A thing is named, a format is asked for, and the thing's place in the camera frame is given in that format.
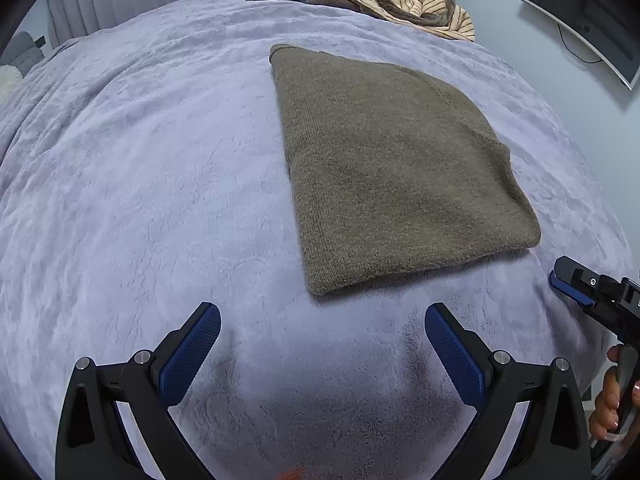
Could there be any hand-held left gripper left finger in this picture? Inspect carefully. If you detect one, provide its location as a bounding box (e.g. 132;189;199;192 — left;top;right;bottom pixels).
55;301;222;480

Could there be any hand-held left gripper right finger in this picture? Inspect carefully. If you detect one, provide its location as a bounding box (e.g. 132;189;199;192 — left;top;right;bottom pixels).
424;302;593;480

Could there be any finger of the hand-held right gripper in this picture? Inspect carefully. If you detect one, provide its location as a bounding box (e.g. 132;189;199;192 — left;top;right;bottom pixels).
549;256;627;312

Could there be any olive knit sweater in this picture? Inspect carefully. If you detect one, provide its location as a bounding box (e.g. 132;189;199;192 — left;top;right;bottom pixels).
270;42;543;297

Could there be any person's right hand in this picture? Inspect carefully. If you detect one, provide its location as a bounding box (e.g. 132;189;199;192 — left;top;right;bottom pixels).
589;346;640;444

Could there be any lavender fleece blanket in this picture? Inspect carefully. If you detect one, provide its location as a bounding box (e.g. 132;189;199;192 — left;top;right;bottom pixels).
0;0;636;480

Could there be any cream striped cloth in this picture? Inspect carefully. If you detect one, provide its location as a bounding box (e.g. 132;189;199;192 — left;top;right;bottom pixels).
262;0;476;42

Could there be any white fluffy pillow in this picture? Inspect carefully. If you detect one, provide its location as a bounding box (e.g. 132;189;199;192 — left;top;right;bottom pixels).
0;65;25;102

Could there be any grey ribbed cushion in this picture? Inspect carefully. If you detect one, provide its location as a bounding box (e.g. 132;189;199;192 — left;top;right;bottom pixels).
0;31;48;67

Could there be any black television cable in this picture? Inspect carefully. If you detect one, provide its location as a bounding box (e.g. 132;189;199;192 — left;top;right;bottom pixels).
557;22;604;65

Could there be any wall-mounted television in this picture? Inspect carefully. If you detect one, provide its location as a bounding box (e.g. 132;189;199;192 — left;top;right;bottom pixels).
518;0;640;91

